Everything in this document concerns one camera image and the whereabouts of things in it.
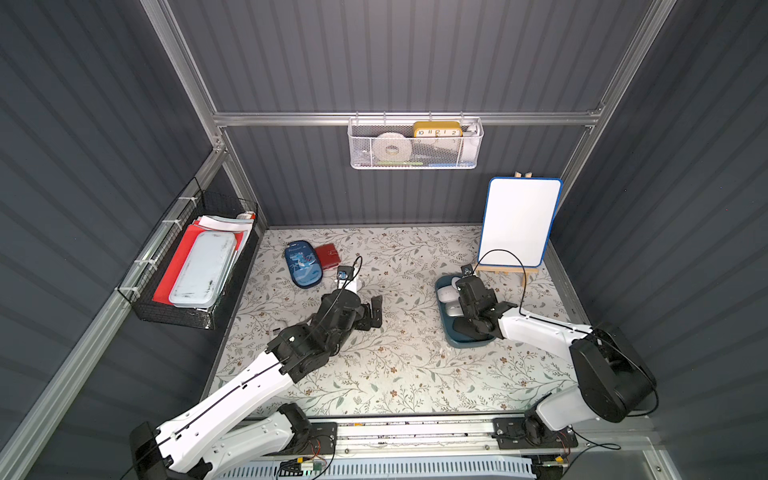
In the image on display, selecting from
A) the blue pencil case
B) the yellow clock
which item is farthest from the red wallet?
the yellow clock

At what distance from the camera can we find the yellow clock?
2.90ft

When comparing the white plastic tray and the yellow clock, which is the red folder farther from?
the yellow clock

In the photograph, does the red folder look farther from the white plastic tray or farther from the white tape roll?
the white tape roll

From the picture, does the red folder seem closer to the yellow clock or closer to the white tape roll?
the white tape roll

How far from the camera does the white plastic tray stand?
0.65m

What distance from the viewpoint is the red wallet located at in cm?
111

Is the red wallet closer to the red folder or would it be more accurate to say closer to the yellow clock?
the red folder

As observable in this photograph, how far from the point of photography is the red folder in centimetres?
67
